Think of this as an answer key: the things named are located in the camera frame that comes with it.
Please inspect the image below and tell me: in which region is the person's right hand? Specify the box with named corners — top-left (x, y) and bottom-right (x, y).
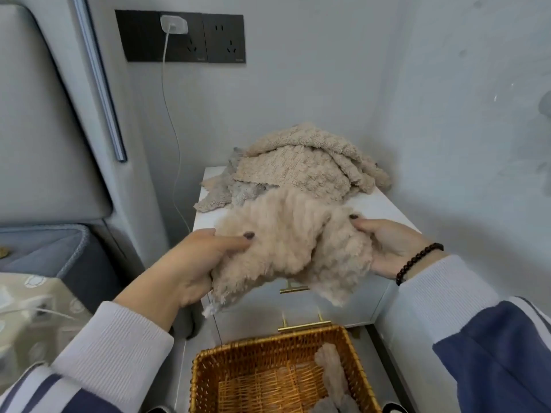
top-left (348, 213), bottom-right (431, 281)

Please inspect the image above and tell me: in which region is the orange wicker basket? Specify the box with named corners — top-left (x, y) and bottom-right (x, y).
top-left (188, 324), bottom-right (383, 413)

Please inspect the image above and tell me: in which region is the silver headboard trim strip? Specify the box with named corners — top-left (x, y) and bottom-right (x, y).
top-left (70, 0), bottom-right (129, 163)

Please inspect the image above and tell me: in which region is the white nightstand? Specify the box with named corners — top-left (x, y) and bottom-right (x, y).
top-left (191, 166), bottom-right (425, 345)

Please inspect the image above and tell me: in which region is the black bead bracelet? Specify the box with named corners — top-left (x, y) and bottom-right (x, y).
top-left (395, 242), bottom-right (445, 287)

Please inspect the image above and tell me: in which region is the person's left forearm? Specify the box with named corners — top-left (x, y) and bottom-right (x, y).
top-left (0, 266), bottom-right (181, 413)

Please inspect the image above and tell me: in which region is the pile of beige grey towels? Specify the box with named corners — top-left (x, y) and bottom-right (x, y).
top-left (193, 122), bottom-right (393, 213)

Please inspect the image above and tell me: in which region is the person's left hand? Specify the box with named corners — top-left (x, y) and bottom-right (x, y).
top-left (148, 229), bottom-right (258, 309)

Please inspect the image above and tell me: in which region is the long gold drawer handle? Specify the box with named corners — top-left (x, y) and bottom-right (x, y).
top-left (280, 279), bottom-right (312, 295)

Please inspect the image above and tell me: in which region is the white charger plug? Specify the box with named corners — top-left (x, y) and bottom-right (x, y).
top-left (160, 14), bottom-right (190, 34)

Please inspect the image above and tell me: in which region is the single grey towel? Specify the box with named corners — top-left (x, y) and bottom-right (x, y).
top-left (309, 396), bottom-right (341, 413)
top-left (339, 393), bottom-right (363, 413)

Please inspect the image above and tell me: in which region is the wide black wall socket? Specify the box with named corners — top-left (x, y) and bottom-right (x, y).
top-left (114, 9), bottom-right (209, 63)

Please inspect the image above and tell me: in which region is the single beige towel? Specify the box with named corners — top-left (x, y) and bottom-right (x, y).
top-left (201, 186), bottom-right (375, 319)
top-left (313, 342), bottom-right (350, 400)

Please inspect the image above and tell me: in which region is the grey padded headboard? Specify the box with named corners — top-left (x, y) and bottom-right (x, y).
top-left (0, 3), bottom-right (114, 225)

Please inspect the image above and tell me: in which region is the short gold drawer handle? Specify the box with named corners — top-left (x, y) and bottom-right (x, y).
top-left (277, 311), bottom-right (333, 333)

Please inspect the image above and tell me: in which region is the narrow black wall socket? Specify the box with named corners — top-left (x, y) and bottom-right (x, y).
top-left (202, 12), bottom-right (247, 65)

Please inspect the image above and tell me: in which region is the person's right forearm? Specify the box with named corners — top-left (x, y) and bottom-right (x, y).
top-left (395, 247), bottom-right (551, 413)

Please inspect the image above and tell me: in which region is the patterned beige bedspread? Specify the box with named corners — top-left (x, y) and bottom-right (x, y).
top-left (0, 272), bottom-right (95, 381)

